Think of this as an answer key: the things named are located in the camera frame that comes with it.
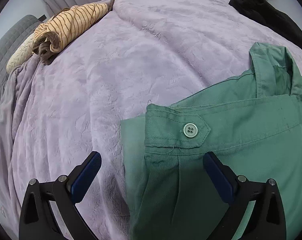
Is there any lavender plush bed blanket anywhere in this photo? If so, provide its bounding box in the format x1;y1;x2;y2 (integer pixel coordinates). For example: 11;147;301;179
0;0;302;239

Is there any green work jacket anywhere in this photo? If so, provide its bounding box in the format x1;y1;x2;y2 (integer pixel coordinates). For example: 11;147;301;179
121;42;302;239

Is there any black folded garment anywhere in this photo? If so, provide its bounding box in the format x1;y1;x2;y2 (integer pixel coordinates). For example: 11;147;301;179
229;0;302;49

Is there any beige striped folded garment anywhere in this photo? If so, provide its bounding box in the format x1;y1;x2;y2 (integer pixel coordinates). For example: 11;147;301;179
6;0;115;74

